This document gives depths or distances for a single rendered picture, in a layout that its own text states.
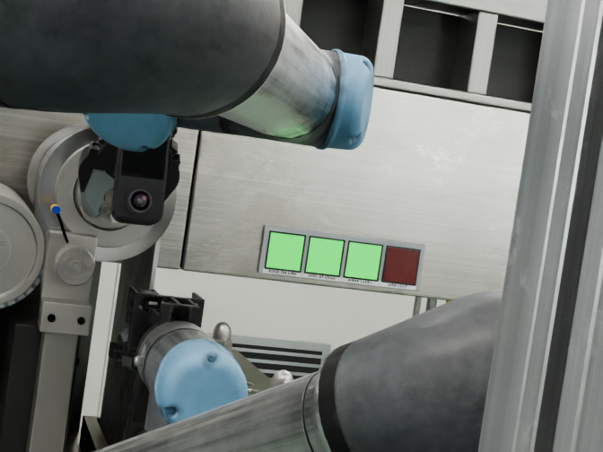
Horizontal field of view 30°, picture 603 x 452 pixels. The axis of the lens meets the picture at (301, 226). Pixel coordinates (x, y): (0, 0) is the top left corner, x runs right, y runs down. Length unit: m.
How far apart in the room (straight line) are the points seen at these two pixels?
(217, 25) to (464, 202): 1.24
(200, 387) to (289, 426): 0.24
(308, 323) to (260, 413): 3.39
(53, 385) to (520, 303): 1.01
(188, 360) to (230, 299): 3.09
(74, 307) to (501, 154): 0.79
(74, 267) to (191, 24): 0.68
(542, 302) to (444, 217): 1.49
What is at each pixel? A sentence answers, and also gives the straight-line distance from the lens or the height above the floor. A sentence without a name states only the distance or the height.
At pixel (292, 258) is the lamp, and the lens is 1.62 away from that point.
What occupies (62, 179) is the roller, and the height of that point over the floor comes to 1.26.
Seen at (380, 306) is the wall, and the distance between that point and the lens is 4.20.
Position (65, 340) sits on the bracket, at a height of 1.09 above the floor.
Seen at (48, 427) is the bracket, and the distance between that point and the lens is 1.22.
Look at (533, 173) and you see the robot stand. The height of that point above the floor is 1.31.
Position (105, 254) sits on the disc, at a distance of 1.24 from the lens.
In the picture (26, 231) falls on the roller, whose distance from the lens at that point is 1.23.
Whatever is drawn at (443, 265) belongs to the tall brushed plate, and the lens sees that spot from 1.71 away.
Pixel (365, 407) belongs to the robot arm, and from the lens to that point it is 0.66.
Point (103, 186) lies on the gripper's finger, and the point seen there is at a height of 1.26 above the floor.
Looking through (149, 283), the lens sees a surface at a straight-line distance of 1.26.
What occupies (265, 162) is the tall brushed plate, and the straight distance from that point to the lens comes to 1.60.
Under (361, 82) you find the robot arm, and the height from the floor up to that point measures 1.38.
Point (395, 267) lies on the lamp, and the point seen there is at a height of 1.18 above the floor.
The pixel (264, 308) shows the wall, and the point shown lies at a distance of 4.07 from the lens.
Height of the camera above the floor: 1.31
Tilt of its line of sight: 3 degrees down
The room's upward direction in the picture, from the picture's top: 8 degrees clockwise
